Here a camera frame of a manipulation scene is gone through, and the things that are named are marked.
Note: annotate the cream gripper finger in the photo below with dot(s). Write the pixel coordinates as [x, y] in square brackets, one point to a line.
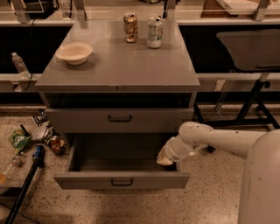
[162, 159]

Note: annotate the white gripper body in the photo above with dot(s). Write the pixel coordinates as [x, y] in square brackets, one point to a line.
[171, 150]

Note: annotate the grey drawer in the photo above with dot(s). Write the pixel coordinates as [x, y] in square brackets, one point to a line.
[119, 161]
[118, 120]

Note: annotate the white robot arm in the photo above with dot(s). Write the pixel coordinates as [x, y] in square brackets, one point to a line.
[260, 186]

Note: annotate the grey metal drawer cabinet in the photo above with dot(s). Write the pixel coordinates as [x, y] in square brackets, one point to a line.
[120, 75]

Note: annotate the grey top drawer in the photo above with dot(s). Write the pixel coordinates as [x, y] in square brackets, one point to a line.
[118, 120]

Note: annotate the red soda can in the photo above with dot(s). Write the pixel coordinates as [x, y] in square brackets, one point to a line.
[55, 144]

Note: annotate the white green soda can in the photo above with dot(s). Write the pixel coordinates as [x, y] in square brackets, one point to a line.
[155, 31]

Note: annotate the silver snack wrapper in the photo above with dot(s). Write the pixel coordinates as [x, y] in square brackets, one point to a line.
[42, 133]

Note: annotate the black pole blue clamp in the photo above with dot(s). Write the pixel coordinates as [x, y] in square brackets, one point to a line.
[37, 161]

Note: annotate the crushed gold soda can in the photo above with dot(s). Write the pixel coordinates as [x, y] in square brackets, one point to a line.
[130, 27]

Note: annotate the green chip bag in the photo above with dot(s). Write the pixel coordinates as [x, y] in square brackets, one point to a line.
[19, 140]

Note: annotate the flattened clear plastic bottle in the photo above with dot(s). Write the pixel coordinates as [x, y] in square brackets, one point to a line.
[13, 166]

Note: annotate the clear plastic water bottle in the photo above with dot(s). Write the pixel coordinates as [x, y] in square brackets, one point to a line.
[20, 66]

